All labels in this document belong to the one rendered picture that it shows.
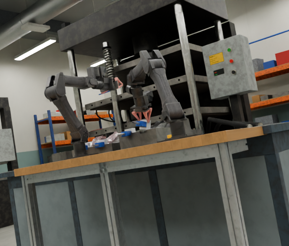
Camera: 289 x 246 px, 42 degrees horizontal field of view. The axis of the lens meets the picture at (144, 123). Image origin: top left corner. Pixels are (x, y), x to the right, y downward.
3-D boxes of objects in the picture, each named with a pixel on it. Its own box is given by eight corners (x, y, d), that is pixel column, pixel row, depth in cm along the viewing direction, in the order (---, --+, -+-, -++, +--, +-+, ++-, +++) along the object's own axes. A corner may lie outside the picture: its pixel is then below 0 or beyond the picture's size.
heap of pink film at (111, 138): (113, 142, 226) (112, 130, 227) (88, 147, 232) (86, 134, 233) (129, 141, 251) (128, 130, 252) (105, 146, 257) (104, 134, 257)
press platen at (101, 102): (190, 80, 279) (188, 73, 279) (85, 110, 343) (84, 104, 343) (230, 84, 339) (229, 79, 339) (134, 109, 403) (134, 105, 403)
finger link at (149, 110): (144, 120, 211) (140, 104, 208) (155, 120, 207) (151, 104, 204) (137, 125, 206) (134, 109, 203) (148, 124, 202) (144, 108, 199)
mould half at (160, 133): (158, 144, 200) (154, 119, 201) (120, 151, 215) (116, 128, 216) (201, 138, 240) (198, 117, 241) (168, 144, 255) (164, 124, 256)
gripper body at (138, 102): (137, 107, 210) (134, 94, 208) (152, 106, 204) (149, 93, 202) (130, 111, 205) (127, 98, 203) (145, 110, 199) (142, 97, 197)
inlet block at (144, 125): (135, 127, 196) (136, 116, 197) (128, 127, 199) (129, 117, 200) (150, 130, 207) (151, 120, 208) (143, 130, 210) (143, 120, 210)
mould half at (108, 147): (113, 152, 214) (110, 133, 215) (72, 159, 222) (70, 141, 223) (142, 148, 261) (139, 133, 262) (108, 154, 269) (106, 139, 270)
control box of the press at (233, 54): (279, 249, 248) (237, 32, 259) (236, 248, 265) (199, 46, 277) (288, 239, 266) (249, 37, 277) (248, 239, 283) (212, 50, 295)
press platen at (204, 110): (196, 113, 277) (194, 106, 277) (89, 137, 341) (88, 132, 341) (235, 112, 337) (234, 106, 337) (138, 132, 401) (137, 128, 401)
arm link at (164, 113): (160, 111, 165) (166, 109, 160) (178, 109, 168) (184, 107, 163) (163, 125, 164) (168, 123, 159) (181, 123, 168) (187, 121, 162)
